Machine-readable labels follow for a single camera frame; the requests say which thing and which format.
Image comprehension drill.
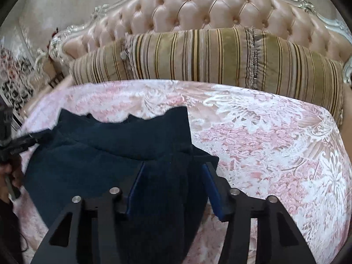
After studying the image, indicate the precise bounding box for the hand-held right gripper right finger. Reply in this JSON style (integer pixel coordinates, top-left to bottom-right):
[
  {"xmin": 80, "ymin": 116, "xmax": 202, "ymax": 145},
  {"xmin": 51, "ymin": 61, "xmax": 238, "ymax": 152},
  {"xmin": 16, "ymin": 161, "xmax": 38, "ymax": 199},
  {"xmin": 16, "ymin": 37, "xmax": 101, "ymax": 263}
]
[{"xmin": 202, "ymin": 162, "xmax": 317, "ymax": 264}]

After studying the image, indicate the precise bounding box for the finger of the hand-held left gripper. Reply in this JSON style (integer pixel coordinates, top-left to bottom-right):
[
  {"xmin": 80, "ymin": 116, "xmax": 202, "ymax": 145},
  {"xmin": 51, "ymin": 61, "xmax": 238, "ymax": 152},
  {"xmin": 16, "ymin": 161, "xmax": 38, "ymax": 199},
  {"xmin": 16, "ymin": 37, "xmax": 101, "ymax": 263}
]
[{"xmin": 11, "ymin": 132, "xmax": 53, "ymax": 154}]

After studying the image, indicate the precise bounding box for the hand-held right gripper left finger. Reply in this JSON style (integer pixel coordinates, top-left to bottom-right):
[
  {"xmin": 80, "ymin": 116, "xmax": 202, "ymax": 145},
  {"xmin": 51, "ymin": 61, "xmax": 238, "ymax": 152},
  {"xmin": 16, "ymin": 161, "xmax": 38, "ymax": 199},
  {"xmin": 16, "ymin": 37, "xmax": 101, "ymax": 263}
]
[{"xmin": 30, "ymin": 162, "xmax": 146, "ymax": 264}]

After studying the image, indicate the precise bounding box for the navy sweater with yellow print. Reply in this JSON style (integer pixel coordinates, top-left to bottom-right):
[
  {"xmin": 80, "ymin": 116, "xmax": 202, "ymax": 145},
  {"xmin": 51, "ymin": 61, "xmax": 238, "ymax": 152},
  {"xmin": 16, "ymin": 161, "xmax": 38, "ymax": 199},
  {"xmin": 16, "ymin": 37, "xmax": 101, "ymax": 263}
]
[{"xmin": 22, "ymin": 106, "xmax": 220, "ymax": 264}]

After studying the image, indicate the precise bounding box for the person's left forearm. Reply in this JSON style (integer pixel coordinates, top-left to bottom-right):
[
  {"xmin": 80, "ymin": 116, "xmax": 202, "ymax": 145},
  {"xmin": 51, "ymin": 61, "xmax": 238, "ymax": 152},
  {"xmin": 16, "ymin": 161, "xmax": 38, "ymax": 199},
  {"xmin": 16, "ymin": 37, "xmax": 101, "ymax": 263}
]
[{"xmin": 0, "ymin": 196, "xmax": 25, "ymax": 264}]

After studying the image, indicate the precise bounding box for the person's left hand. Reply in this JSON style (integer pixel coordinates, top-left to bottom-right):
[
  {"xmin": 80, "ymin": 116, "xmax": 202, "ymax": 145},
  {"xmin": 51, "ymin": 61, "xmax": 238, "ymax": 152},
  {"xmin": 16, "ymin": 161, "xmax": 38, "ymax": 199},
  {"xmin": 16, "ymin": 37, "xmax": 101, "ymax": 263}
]
[{"xmin": 0, "ymin": 162, "xmax": 24, "ymax": 198}]

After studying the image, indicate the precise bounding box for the white carved room divider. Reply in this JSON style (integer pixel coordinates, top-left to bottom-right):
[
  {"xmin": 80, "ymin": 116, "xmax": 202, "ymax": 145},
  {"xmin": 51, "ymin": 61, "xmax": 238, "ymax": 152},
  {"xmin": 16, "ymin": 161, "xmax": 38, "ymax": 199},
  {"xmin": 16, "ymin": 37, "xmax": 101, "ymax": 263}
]
[{"xmin": 0, "ymin": 47, "xmax": 37, "ymax": 113}]

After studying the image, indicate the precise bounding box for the dark small object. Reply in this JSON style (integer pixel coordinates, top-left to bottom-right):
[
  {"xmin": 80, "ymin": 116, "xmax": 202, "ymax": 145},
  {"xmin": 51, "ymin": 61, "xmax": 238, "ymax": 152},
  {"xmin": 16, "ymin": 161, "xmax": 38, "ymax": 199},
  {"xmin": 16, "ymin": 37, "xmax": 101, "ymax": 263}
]
[{"xmin": 48, "ymin": 71, "xmax": 65, "ymax": 88}]

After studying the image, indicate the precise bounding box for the pink floral blanket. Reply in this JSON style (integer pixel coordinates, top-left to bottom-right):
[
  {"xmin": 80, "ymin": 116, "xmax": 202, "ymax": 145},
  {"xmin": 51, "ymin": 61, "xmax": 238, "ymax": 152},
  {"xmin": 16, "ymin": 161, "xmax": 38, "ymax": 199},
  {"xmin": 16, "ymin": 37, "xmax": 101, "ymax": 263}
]
[{"xmin": 12, "ymin": 79, "xmax": 352, "ymax": 264}]

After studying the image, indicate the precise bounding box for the striped gold cushion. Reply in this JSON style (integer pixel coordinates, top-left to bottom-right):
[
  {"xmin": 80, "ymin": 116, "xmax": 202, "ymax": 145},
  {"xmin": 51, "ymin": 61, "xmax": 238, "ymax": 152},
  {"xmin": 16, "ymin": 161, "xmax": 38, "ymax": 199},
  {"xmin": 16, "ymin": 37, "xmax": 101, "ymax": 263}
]
[
  {"xmin": 253, "ymin": 31, "xmax": 344, "ymax": 124},
  {"xmin": 121, "ymin": 27, "xmax": 257, "ymax": 88},
  {"xmin": 69, "ymin": 41, "xmax": 132, "ymax": 86}
]

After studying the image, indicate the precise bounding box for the pink tufted headboard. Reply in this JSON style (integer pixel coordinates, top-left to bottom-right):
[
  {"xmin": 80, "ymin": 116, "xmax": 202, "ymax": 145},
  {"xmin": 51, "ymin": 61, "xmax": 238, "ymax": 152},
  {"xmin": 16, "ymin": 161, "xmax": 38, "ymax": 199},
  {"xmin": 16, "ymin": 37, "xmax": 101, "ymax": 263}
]
[{"xmin": 49, "ymin": 0, "xmax": 352, "ymax": 132}]

